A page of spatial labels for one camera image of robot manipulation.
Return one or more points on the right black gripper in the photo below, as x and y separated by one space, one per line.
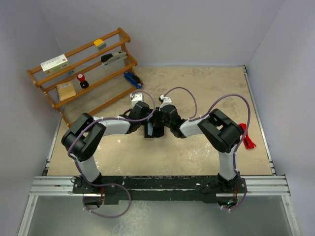
161 110

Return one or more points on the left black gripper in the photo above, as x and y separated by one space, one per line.
143 122

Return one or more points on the black glasses case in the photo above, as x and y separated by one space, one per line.
158 126

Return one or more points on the light blue cleaning cloth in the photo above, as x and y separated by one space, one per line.
149 128

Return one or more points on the red sunglasses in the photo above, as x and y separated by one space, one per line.
248 143

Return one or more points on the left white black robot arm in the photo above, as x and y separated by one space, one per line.
83 137

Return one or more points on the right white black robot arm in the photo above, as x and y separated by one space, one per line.
220 130

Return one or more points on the blue black stapler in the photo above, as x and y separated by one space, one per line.
133 79

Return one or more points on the black silver stapler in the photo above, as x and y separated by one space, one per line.
111 58

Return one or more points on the red black stamp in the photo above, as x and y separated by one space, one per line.
83 83

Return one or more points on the wooden three-tier shelf rack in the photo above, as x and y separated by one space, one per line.
89 84

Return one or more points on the brown spiral notebook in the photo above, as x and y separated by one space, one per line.
65 90

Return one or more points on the yellow grey eraser block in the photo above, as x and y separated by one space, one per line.
99 43

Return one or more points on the white staples box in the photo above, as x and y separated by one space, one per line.
55 65

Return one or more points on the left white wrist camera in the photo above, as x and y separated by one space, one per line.
136 97

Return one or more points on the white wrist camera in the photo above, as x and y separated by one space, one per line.
136 97
164 100

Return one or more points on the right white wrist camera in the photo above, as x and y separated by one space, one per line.
164 100

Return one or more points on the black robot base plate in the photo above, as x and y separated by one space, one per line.
206 189

